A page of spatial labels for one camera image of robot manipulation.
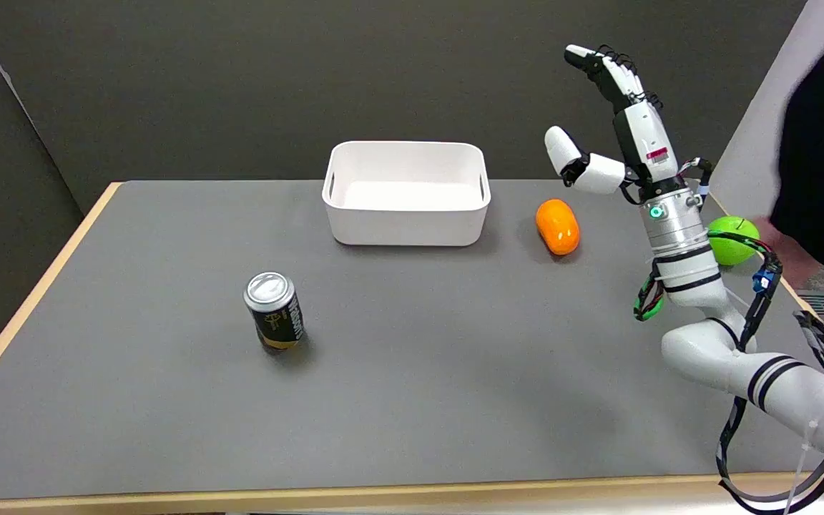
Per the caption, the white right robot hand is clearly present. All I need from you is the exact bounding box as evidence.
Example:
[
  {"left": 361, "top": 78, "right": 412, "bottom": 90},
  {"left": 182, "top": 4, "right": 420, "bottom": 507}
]
[{"left": 544, "top": 44, "right": 704, "bottom": 205}]

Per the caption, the black drink can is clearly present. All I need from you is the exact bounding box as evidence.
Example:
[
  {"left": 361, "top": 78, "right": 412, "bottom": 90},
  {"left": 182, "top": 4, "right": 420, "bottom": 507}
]
[{"left": 243, "top": 272, "right": 305, "bottom": 351}]

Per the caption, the orange plastic fruit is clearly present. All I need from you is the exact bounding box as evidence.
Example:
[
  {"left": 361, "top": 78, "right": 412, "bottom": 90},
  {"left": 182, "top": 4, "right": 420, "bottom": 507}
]
[{"left": 535, "top": 199, "right": 581, "bottom": 256}]

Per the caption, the green plastic apple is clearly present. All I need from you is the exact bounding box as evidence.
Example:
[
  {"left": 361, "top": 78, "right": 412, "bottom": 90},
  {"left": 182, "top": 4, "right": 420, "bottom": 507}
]
[{"left": 707, "top": 216, "right": 761, "bottom": 267}]

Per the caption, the person in black clothes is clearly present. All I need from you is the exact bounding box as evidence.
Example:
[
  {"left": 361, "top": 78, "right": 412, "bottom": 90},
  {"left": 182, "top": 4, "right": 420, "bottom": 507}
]
[{"left": 750, "top": 0, "right": 824, "bottom": 287}]

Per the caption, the white plastic bin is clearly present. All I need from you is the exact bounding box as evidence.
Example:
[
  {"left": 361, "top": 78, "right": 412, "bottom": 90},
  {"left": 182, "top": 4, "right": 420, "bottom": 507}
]
[{"left": 322, "top": 141, "right": 492, "bottom": 247}]

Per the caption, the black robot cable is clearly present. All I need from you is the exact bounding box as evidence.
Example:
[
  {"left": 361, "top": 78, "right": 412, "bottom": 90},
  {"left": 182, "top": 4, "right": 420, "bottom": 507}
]
[{"left": 714, "top": 232, "right": 824, "bottom": 514}]

